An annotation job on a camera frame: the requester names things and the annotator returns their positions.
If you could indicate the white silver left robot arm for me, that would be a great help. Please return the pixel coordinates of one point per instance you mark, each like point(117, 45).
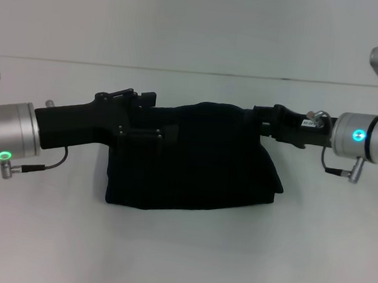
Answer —
point(7, 132)

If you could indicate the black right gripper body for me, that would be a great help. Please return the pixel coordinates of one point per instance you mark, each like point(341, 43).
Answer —
point(299, 128)

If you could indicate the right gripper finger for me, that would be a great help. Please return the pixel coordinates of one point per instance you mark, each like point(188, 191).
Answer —
point(265, 116)

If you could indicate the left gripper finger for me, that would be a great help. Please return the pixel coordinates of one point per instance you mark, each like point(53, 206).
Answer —
point(150, 134)
point(143, 98)

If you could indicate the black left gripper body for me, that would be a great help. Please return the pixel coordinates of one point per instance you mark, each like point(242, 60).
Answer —
point(78, 122)

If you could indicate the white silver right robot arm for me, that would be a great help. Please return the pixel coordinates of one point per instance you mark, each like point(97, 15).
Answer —
point(371, 137)

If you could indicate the black t-shirt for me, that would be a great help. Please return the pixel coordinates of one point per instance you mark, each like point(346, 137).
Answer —
point(200, 162)

